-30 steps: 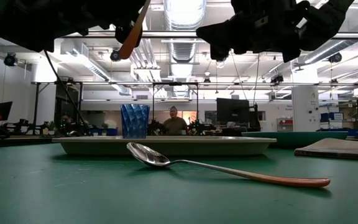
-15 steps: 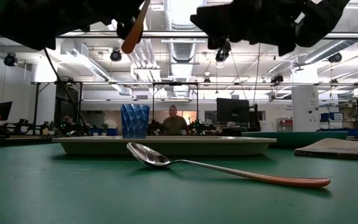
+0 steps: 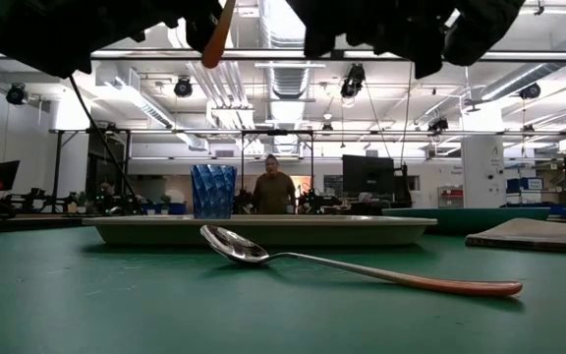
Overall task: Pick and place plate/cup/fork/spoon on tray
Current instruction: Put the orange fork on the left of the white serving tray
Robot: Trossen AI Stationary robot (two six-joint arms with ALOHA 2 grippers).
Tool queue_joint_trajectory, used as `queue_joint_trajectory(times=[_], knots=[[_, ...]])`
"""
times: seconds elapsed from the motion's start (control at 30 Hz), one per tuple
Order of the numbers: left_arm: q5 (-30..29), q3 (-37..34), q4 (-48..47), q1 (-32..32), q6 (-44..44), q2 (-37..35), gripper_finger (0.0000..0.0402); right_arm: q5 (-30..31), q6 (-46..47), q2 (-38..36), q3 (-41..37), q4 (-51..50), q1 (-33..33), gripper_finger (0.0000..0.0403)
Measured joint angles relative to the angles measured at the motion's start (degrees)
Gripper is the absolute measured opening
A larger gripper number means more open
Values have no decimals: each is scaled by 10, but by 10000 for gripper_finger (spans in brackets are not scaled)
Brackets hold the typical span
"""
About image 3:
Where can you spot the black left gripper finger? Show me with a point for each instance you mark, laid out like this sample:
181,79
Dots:
202,22

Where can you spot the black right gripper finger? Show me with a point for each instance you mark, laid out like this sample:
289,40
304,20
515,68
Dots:
322,41
315,12

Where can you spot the blue faceted cup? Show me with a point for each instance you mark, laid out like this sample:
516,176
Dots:
213,192

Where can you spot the teal plate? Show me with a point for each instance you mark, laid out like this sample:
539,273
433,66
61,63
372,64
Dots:
465,220

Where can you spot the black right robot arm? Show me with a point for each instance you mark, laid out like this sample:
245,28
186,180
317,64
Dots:
489,24

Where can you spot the beige plastic tray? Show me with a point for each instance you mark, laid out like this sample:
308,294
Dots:
263,233

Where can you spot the black ceiling spotlight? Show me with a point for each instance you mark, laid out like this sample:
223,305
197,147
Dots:
16,95
353,81
530,91
183,88
438,125

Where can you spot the person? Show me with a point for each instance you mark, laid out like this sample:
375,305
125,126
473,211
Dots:
106,189
273,192

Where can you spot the red shelf cart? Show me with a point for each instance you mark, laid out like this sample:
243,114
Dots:
450,196

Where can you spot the blue storage bin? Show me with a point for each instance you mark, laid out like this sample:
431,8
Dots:
524,184

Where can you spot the Acadia picture book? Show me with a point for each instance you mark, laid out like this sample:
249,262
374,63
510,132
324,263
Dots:
533,233

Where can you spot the green table mat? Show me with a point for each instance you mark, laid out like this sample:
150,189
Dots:
116,305

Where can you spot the black rack frame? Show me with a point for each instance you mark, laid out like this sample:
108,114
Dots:
96,162

